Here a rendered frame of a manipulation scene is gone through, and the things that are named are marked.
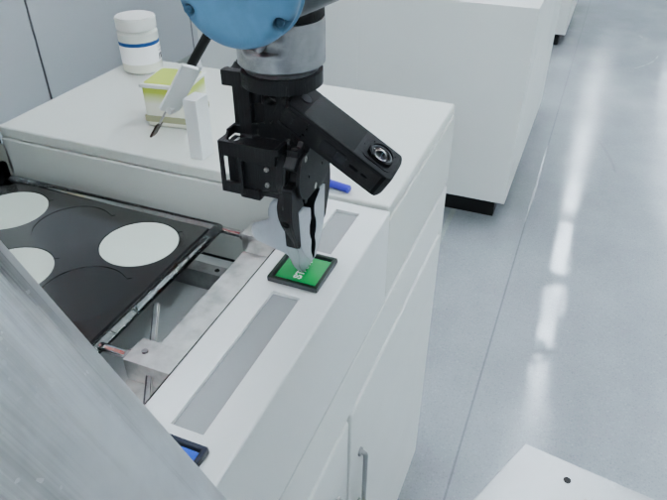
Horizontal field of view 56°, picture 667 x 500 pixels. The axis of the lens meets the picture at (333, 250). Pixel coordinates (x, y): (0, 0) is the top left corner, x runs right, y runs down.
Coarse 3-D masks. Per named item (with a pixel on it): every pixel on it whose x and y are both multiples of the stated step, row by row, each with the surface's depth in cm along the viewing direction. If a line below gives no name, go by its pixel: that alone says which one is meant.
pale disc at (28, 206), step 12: (12, 192) 91; (24, 192) 91; (0, 204) 89; (12, 204) 89; (24, 204) 89; (36, 204) 89; (48, 204) 89; (0, 216) 86; (12, 216) 86; (24, 216) 86; (36, 216) 86; (0, 228) 84
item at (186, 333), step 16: (240, 256) 82; (256, 256) 82; (224, 272) 79; (240, 272) 79; (224, 288) 77; (240, 288) 77; (208, 304) 74; (224, 304) 74; (192, 320) 72; (208, 320) 72; (176, 336) 70; (192, 336) 70; (128, 384) 64; (144, 384) 64
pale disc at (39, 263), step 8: (16, 248) 80; (24, 248) 80; (32, 248) 80; (16, 256) 79; (24, 256) 79; (32, 256) 79; (40, 256) 79; (48, 256) 79; (24, 264) 77; (32, 264) 77; (40, 264) 77; (48, 264) 77; (32, 272) 76; (40, 272) 76; (48, 272) 76; (40, 280) 75
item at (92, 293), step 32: (0, 192) 91; (32, 224) 84; (64, 224) 85; (96, 224) 85; (128, 224) 85; (192, 224) 84; (64, 256) 78; (96, 256) 78; (64, 288) 74; (96, 288) 74; (128, 288) 73; (96, 320) 69
